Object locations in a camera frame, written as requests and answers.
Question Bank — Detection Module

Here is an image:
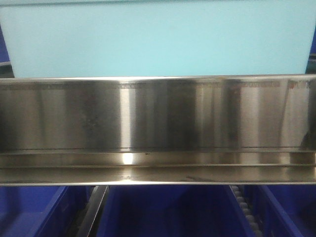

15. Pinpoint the light blue plastic bin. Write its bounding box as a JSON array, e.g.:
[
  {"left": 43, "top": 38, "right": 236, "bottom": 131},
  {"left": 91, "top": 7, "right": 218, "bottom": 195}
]
[{"left": 0, "top": 0, "right": 316, "bottom": 78}]

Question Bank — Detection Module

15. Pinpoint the blue bin lower middle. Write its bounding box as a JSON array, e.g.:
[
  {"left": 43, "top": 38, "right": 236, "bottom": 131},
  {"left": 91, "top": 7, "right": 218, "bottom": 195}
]
[{"left": 96, "top": 185, "right": 255, "bottom": 237}]

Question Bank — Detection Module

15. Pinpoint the white roller track right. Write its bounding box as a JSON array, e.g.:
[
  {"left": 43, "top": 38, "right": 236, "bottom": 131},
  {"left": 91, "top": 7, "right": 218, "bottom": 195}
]
[{"left": 230, "top": 185, "right": 263, "bottom": 237}]

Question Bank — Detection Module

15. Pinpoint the steel lane divider left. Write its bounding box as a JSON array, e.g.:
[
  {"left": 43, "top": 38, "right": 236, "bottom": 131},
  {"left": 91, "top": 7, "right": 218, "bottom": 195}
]
[{"left": 75, "top": 185, "right": 109, "bottom": 237}]

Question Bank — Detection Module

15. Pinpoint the blue bin lower right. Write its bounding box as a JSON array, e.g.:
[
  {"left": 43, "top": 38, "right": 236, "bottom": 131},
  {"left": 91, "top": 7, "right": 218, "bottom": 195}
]
[{"left": 242, "top": 185, "right": 316, "bottom": 237}]

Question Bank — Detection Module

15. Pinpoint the blue bin lower left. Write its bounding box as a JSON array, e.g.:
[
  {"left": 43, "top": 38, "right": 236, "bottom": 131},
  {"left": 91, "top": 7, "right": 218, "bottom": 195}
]
[{"left": 0, "top": 186, "right": 92, "bottom": 237}]

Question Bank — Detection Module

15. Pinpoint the stainless steel left shelf rail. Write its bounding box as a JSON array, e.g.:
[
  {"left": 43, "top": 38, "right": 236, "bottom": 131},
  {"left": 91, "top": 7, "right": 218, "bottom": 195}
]
[{"left": 0, "top": 74, "right": 316, "bottom": 186}]

